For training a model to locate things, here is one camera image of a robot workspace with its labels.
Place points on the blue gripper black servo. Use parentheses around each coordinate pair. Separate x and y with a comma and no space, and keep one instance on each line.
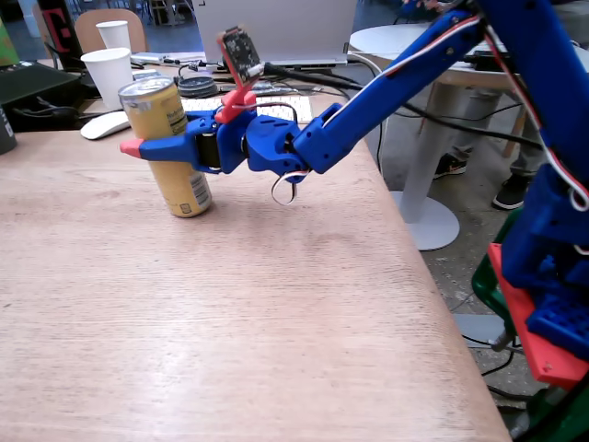
(226,146)

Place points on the yellow drink can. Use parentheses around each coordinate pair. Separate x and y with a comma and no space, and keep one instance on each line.
(158,115)

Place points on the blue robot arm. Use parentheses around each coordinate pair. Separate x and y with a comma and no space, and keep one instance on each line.
(368,106)

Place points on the black round stacked discs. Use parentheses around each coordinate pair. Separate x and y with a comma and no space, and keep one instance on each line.
(197,86)

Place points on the small white blue box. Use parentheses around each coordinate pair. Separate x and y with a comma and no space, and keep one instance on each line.
(146,73)

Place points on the white computer mouse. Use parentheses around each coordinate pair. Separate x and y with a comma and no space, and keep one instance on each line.
(103,125)

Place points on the white flat device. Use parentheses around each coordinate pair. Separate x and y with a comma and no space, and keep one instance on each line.
(147,57)

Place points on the large white paper cup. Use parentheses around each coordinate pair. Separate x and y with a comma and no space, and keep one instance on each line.
(109,73)

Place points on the silver foil wrapper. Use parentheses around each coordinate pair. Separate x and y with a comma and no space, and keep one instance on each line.
(271,88)

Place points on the white keyboard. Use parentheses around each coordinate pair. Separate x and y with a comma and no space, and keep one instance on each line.
(280,110)

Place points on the small white paper cup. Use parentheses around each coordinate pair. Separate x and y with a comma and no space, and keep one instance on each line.
(114,34)

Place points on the wooden chair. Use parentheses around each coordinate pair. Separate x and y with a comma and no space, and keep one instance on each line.
(87,27)

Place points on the silver laptop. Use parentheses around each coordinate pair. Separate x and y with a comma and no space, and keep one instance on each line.
(285,27)

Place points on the black flat box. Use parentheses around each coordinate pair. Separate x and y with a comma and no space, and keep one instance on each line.
(32,83)

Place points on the black banner pink letter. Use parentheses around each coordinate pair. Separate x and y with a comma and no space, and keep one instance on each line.
(57,32)

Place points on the dark grey tumbler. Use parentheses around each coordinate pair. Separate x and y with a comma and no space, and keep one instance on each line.
(5,133)

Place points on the green poster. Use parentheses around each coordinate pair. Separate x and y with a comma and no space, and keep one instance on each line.
(7,46)

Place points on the black shoe orange mark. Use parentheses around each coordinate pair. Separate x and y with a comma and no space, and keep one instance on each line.
(451,168)

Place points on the black adapter block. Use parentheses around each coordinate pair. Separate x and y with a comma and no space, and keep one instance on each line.
(474,57)

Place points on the grey trouser leg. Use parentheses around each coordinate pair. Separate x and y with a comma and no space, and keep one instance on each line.
(529,156)
(488,119)

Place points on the plain black shoe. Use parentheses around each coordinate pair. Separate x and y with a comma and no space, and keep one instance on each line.
(511,193)

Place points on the green table clamp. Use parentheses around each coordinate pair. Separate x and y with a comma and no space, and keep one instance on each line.
(488,285)

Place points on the grey floor plate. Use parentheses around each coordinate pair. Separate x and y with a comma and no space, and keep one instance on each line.
(476,329)

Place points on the red wrist camera mount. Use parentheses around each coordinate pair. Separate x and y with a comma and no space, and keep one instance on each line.
(237,101)

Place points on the white round pedestal table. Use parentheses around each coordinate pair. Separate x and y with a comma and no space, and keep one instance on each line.
(391,41)

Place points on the red base plate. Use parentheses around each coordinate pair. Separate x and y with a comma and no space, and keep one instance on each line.
(543,364)

